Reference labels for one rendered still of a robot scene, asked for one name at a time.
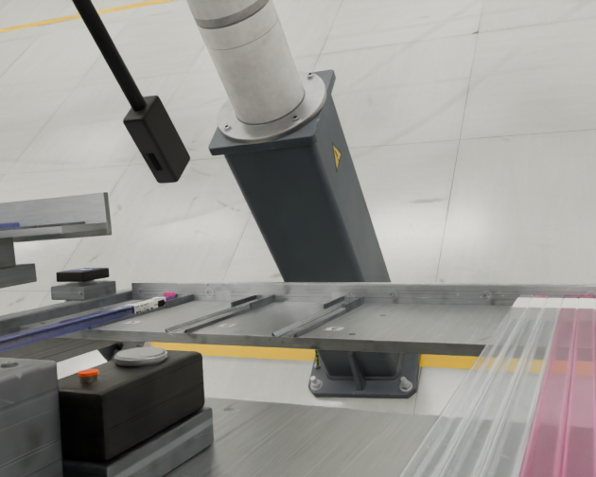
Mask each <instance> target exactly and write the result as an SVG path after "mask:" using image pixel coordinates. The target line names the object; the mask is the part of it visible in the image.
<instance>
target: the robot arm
mask: <svg viewBox="0 0 596 477"><path fill-rule="evenodd" d="M186 2H187V5H188V6H189V9H190V11H191V13H192V16H193V18H194V20H195V22H196V25H197V27H198V29H199V32H200V34H201V36H202V39H203V41H204V43H205V45H206V48H207V50H208V52H209V54H210V57H211V59H212V61H213V64H214V65H215V67H216V69H217V72H218V74H219V78H220V80H221V82H222V84H223V87H224V89H225V91H226V93H227V96H228V98H227V100H226V101H225V102H224V103H223V104H222V106H221V108H220V110H219V114H218V119H217V122H218V126H219V130H220V132H221V133H222V135H223V136H225V137H226V138H227V139H229V140H231V141H233V142H237V143H241V144H258V143H264V142H269V141H272V140H275V139H278V138H281V137H283V136H286V135H288V134H291V133H293V132H295V131H297V130H299V129H300V128H302V127H303V126H305V125H306V124H307V123H308V122H309V121H310V120H311V119H313V118H314V117H315V116H316V114H317V113H319V112H320V111H321V109H322V108H323V106H324V103H325V100H326V89H325V85H324V82H323V80H322V79H321V78H320V77H319V76H317V75H315V74H313V73H312V72H307V71H302V70H297V69H296V66H295V63H294V60H293V57H292V55H291V53H290V50H289V45H288V42H287V39H286V36H285V33H284V31H283V28H282V26H281V23H280V20H279V17H278V14H277V12H276V9H275V6H274V3H273V1H272V0H186Z"/></svg>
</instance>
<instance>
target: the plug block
mask: <svg viewBox="0 0 596 477"><path fill-rule="evenodd" d="M143 98H144V100H145V101H146V103H147V106H146V107H145V108H144V109H142V110H141V111H137V112H135V111H134V110H133V109H132V108H130V110H129V111H128V113H127V114H126V116H125V117H124V118H123V124H124V125H125V127H126V129H127V130H128V132H129V134H130V136H131V138H132V140H133V142H134V143H135V145H136V147H137V148H138V149H139V151H140V153H141V154H142V156H143V158H144V160H145V161H146V163H147V165H148V166H149V169H150V171H151V172H152V174H153V176H154V178H155V179H156V181H157V182H158V183H159V184H165V183H176V182H178V181H179V179H180V178H181V176H182V174H183V172H184V170H185V168H186V166H187V164H188V162H189V161H190V155H189V153H188V152H187V150H186V148H185V146H184V143H183V141H182V139H181V137H180V136H179V134H178V132H177V130H176V128H175V127H174V125H173V123H172V121H171V119H170V117H169V115H168V113H167V110H166V108H165V106H164V104H163V103H162V101H161V99H160V98H159V97H158V96H147V97H143Z"/></svg>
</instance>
